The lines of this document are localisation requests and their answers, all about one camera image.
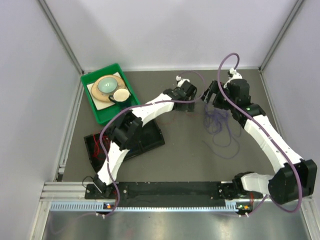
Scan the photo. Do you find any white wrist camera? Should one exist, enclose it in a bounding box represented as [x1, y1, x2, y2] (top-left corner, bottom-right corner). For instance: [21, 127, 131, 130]
[175, 75, 190, 87]
[223, 67, 243, 89]

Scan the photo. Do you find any green plastic bin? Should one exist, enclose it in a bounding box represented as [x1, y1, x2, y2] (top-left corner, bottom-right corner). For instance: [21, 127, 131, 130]
[80, 63, 140, 126]

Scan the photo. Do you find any right aluminium corner post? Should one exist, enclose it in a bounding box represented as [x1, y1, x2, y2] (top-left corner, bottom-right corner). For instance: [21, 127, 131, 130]
[258, 0, 305, 73]

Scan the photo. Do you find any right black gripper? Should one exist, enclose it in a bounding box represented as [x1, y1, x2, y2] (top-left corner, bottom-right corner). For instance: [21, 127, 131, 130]
[199, 80, 237, 111]

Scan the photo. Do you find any black mug with beige inside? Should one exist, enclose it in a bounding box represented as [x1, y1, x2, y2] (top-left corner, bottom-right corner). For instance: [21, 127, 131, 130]
[108, 88, 131, 111]

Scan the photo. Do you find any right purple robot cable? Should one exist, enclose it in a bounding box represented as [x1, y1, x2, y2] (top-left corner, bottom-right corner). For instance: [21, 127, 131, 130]
[216, 52, 303, 218]

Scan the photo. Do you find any left aluminium corner post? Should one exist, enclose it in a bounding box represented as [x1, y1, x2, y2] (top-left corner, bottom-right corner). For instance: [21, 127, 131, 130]
[36, 0, 84, 76]

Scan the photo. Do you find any black two-compartment tray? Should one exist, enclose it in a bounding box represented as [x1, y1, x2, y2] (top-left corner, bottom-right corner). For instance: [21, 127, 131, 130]
[84, 120, 165, 173]

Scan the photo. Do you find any red thin wire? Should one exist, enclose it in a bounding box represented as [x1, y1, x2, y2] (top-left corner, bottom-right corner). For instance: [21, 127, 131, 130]
[91, 112, 201, 162]

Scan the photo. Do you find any aluminium frame rail front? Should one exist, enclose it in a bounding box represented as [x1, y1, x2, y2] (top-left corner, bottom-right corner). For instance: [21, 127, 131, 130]
[39, 179, 313, 202]

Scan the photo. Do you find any white square board in bin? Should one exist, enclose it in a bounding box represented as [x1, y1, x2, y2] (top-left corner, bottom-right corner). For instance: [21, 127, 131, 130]
[86, 72, 130, 111]

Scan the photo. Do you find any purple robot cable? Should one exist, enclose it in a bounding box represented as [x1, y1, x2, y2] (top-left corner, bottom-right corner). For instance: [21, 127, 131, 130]
[99, 70, 207, 221]
[216, 52, 303, 218]

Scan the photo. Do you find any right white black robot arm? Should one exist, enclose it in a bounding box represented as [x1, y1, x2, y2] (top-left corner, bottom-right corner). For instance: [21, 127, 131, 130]
[202, 78, 318, 205]

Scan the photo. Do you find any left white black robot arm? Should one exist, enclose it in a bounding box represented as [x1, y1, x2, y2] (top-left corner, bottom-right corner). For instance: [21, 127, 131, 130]
[93, 79, 197, 199]

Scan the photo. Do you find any teal glass bowl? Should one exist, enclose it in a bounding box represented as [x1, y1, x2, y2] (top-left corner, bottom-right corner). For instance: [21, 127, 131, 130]
[97, 76, 118, 94]

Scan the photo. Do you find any white slotted cable duct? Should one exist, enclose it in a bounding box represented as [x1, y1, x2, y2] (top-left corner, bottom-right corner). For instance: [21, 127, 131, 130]
[50, 201, 253, 213]

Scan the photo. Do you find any purple thin wire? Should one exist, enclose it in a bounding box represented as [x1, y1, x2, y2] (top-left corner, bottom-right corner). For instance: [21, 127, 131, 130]
[201, 103, 243, 160]

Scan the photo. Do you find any aluminium corner post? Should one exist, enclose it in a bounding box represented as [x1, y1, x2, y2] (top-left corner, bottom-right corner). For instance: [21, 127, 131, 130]
[258, 0, 305, 73]
[36, 0, 84, 76]

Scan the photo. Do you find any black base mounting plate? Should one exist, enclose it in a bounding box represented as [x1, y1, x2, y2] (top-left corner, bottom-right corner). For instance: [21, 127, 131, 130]
[84, 181, 266, 207]

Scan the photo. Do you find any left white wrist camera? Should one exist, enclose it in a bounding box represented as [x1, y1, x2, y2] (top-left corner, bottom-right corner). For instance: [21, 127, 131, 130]
[175, 75, 190, 87]

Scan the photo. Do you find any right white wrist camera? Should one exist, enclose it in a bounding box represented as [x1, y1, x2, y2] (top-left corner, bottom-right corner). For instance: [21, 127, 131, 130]
[223, 67, 243, 89]

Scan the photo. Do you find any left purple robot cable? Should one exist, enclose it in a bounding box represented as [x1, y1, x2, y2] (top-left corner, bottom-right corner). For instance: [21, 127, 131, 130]
[99, 70, 207, 221]

